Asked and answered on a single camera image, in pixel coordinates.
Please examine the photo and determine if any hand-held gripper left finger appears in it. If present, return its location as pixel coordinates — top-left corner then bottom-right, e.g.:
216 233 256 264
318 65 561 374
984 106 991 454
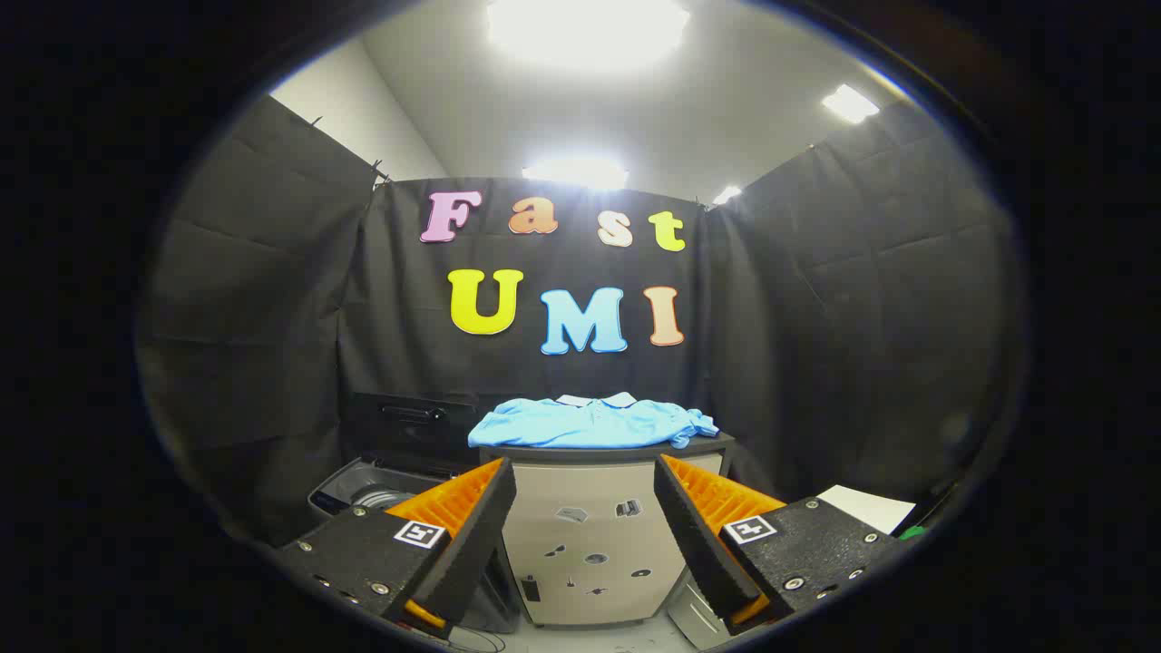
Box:
277 456 518 636

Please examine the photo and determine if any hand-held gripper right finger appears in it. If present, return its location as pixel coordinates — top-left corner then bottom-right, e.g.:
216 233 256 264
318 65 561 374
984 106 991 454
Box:
653 453 903 636

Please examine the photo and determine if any grey top-load washing machine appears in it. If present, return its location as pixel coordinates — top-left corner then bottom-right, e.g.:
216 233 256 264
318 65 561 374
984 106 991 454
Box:
307 456 522 636

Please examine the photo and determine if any light blue polo shirt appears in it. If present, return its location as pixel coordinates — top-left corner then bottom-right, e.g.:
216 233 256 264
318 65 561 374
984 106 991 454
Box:
467 392 720 451

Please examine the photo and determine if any grey plastic object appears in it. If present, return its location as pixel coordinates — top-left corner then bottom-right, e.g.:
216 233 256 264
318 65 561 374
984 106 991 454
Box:
667 574 728 650

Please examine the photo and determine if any beige cabinet with dark top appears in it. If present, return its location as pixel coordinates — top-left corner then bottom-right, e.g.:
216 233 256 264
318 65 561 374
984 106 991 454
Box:
479 432 736 629

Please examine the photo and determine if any white flat board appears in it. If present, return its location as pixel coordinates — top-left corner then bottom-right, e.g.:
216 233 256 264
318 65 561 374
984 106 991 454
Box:
816 484 918 536

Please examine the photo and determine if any black backdrop cloth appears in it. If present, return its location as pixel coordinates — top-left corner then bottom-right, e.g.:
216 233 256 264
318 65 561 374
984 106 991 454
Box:
136 95 1026 545

